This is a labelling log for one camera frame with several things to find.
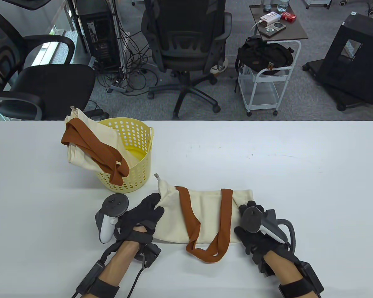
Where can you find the red packet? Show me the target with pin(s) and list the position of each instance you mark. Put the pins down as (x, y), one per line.
(288, 16)

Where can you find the brown square coaster set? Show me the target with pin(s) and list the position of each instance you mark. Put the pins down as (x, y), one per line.
(269, 31)

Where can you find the black computer tower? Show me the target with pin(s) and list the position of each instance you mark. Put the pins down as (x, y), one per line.
(99, 34)

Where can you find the white power bank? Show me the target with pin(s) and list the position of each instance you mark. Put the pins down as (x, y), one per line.
(271, 17)

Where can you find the black fabric seat office chair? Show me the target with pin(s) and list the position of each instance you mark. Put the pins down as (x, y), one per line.
(49, 83)

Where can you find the aluminium frame post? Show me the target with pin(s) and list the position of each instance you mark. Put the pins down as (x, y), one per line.
(119, 37)

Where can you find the person's right hand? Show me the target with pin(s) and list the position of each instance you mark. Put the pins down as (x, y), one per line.
(261, 245)

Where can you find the white rolling cart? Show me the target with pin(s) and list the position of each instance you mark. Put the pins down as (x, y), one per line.
(298, 31)

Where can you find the purple flower print canvas bag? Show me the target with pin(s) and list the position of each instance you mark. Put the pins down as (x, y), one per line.
(77, 156)

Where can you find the black mesh office chair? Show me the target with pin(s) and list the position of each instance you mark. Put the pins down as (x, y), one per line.
(186, 52)

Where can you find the black wrist module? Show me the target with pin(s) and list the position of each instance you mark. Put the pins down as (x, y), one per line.
(91, 276)
(310, 276)

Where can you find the yellow perforated plastic basket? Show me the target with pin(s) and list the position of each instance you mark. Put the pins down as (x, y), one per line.
(143, 173)

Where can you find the person's left forearm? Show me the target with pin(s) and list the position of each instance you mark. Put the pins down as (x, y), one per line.
(118, 257)

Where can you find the black right wrist module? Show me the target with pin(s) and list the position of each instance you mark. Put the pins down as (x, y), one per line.
(310, 276)

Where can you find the grey power strip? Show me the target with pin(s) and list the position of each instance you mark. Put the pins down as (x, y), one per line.
(116, 88)

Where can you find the clear water bottle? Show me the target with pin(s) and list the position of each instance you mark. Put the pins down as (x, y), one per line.
(283, 5)

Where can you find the black wheeled stand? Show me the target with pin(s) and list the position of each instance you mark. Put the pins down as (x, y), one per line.
(370, 74)

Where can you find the grey white hand controller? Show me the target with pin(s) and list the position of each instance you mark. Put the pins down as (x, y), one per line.
(251, 218)
(115, 205)

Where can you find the red flower print canvas bag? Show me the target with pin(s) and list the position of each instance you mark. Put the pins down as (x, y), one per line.
(205, 211)

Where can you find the black backpack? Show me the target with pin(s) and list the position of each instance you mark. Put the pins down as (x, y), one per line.
(261, 54)

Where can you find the black left wrist module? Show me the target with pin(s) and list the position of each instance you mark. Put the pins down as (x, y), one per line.
(91, 276)

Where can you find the person's left hand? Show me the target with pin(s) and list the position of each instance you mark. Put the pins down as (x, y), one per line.
(143, 211)

